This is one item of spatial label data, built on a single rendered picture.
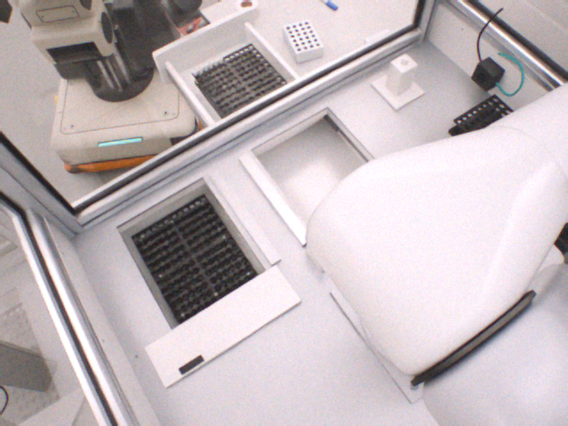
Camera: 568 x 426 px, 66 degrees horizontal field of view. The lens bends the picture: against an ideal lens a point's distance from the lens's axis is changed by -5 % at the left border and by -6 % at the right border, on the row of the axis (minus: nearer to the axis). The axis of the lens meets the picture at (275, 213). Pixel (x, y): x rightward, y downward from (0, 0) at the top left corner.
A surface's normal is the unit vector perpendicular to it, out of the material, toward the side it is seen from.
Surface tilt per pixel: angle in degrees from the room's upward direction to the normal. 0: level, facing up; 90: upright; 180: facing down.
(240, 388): 0
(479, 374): 34
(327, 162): 0
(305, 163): 0
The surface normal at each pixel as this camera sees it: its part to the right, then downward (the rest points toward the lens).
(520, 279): 0.52, 0.13
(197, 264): -0.05, -0.44
